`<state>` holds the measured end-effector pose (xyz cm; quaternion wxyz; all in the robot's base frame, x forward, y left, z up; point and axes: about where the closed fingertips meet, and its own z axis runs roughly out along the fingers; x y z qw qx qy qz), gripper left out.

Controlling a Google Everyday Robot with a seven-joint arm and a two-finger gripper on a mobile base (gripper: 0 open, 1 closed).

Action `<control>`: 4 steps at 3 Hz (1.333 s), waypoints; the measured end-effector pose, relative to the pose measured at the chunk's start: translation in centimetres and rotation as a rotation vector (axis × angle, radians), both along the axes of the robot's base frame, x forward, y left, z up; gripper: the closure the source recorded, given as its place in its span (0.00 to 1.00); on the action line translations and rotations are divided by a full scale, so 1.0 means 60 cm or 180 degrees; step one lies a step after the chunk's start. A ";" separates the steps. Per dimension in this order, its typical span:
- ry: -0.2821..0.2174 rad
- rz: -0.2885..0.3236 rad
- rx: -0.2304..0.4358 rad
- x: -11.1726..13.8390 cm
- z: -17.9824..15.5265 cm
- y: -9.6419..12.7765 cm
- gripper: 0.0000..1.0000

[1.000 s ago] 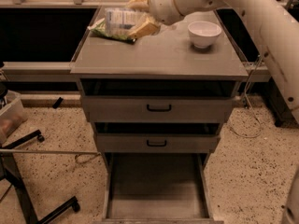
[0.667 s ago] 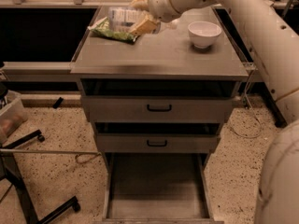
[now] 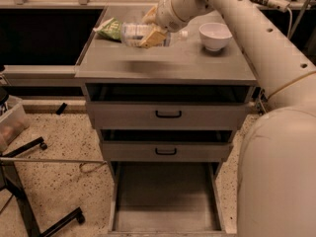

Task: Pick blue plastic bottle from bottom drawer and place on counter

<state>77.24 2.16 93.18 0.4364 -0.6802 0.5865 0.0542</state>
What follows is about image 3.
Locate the clear plastic storage bin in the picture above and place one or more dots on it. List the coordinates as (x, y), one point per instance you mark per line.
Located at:
(12, 122)

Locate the black rolling stand base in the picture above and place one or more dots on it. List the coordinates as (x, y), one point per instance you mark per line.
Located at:
(10, 181)

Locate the black top drawer handle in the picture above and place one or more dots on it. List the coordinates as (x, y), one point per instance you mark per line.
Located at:
(162, 115)

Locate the grey bottom drawer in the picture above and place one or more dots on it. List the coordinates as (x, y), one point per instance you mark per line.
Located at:
(166, 199)

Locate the white ceramic bowl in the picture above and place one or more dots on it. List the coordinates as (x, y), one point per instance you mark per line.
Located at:
(214, 36)

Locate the grey top drawer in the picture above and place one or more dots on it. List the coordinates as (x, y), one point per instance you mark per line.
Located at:
(167, 106)

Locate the grey drawer cabinet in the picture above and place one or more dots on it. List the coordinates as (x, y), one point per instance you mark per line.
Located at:
(183, 62)

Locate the black middle drawer handle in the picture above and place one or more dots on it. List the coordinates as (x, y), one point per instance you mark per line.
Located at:
(167, 152)

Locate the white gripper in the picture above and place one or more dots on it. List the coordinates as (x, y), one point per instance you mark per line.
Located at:
(167, 13)

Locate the grey drawer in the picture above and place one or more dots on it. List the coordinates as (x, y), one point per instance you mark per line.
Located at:
(166, 199)
(144, 145)
(167, 106)

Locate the metal horizontal rod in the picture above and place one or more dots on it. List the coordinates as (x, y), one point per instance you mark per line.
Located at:
(49, 161)

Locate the green chip bag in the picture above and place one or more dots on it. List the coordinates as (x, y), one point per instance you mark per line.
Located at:
(109, 29)

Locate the black drawer handle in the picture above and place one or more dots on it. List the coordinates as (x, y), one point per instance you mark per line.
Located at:
(162, 115)
(167, 152)

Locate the grey middle drawer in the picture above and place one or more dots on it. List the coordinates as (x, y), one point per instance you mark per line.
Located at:
(144, 145)

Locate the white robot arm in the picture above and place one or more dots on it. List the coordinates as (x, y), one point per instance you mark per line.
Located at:
(276, 187)

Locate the clear plastic water bottle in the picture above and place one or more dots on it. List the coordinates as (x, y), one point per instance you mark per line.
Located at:
(132, 33)

